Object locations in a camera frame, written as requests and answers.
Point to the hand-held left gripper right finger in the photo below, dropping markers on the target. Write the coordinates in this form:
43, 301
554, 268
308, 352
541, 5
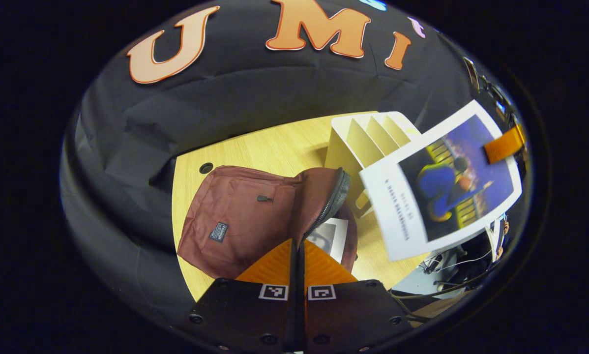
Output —
343, 314

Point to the book with blue cover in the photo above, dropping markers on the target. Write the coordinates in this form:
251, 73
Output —
447, 182

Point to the white device with ports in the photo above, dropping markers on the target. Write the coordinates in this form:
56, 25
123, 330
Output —
497, 236

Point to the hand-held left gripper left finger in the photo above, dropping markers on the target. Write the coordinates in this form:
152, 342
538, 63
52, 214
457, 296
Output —
255, 314

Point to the white bookshelf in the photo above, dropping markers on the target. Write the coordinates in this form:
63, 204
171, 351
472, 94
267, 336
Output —
363, 142

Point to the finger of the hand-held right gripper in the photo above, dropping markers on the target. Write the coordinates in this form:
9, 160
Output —
503, 145

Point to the maroon schoolbag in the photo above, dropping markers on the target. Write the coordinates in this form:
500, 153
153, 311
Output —
240, 221

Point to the book with grey cover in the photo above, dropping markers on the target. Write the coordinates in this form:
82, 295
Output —
336, 236

